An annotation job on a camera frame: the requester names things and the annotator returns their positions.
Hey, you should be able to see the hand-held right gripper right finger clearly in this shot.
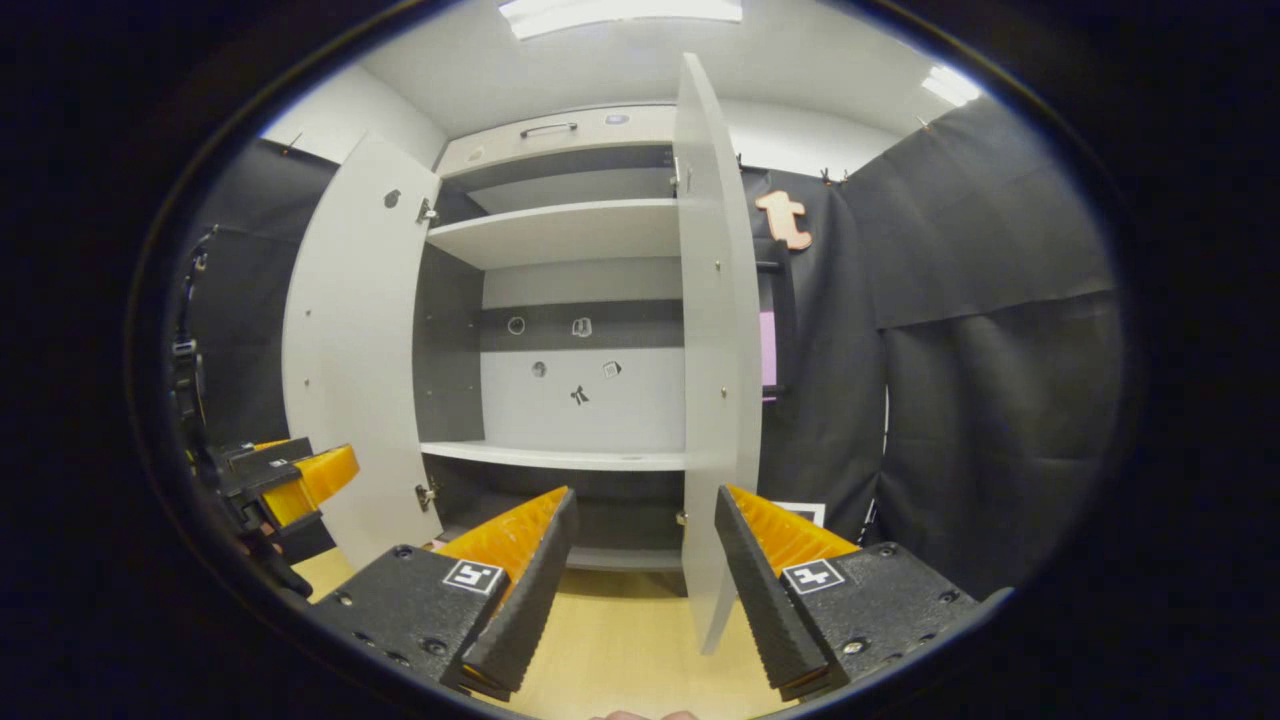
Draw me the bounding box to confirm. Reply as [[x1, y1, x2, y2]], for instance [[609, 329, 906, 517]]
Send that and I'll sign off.
[[714, 484, 986, 701]]

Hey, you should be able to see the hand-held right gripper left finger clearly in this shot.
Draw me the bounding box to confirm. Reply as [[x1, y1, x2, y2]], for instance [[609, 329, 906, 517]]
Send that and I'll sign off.
[[310, 486, 579, 701]]

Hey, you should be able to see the beige cabinet door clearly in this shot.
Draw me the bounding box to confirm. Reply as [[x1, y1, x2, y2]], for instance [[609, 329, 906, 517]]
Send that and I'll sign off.
[[282, 132, 444, 571], [673, 52, 798, 656]]

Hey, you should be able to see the beige double-door shoe cabinet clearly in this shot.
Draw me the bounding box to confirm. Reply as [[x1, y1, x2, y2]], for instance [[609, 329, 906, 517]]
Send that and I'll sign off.
[[413, 103, 746, 573]]

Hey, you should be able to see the black backdrop cloth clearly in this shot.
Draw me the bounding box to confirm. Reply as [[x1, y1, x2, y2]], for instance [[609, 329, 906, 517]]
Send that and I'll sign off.
[[185, 95, 1126, 601]]

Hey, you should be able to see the small ceiling light panel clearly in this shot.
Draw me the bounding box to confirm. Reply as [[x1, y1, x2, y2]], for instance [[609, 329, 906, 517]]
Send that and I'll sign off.
[[920, 65, 986, 109]]

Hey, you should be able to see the long ceiling light panel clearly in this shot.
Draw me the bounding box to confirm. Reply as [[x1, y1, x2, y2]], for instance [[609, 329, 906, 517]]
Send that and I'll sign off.
[[498, 0, 744, 41]]

